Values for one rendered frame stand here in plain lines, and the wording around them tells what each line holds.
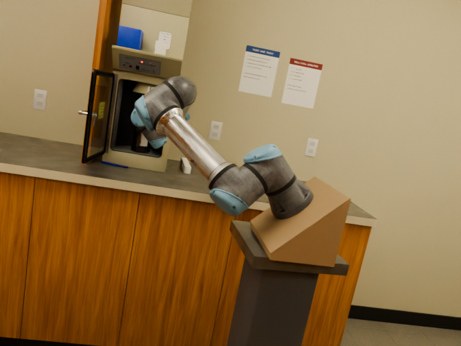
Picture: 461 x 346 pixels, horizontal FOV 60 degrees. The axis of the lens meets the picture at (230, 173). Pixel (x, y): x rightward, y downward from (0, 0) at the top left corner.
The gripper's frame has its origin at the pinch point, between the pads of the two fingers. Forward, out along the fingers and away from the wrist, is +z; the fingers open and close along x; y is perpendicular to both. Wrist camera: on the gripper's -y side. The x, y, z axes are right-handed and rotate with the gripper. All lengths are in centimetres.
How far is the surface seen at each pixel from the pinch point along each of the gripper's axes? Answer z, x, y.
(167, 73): -8.5, -8.3, 21.2
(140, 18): -1.9, 8.4, 43.8
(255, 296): -96, -49, -39
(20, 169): -37, 46, -28
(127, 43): -13.6, 11.4, 31.2
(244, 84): 39, -53, 21
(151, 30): -2.3, 2.2, 39.4
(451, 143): 36, -199, 9
